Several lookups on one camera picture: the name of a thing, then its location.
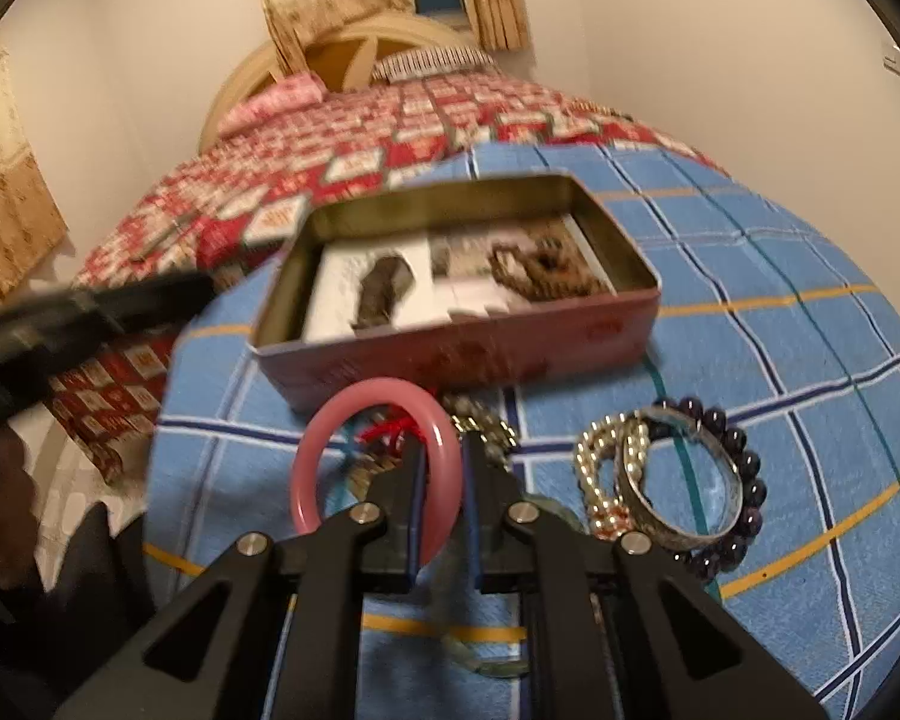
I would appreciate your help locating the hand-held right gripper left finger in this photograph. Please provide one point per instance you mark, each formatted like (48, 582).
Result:
(420, 499)

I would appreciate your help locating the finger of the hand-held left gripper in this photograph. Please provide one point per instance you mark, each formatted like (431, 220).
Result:
(157, 296)

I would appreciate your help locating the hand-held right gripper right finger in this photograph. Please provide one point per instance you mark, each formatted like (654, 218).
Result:
(471, 514)

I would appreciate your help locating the pink bangle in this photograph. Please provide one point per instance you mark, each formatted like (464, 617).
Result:
(307, 465)

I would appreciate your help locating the pink tin box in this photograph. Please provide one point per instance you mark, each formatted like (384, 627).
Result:
(457, 360)

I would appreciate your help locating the green jade pendant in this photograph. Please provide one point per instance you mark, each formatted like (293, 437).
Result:
(487, 667)

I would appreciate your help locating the silver bangle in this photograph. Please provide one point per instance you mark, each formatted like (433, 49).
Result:
(727, 480)

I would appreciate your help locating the beige lace cloth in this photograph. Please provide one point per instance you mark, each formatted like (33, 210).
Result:
(7, 225)

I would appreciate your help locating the red patterned bedspread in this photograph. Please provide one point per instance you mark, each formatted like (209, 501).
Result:
(270, 165)

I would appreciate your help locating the dark brown pendant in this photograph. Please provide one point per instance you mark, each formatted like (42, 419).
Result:
(382, 289)

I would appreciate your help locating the pink pillow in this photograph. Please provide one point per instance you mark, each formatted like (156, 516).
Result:
(270, 101)

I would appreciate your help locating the dark cloth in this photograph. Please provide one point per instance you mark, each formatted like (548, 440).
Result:
(67, 600)

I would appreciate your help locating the cream wooden headboard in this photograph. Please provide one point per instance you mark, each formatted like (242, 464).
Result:
(345, 52)

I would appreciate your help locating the blue plaid tablecloth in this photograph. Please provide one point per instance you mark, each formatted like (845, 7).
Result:
(720, 277)

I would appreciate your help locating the striped pillow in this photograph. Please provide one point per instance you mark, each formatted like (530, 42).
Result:
(435, 60)

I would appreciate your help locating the white wall switch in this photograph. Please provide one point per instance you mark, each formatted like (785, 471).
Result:
(894, 61)

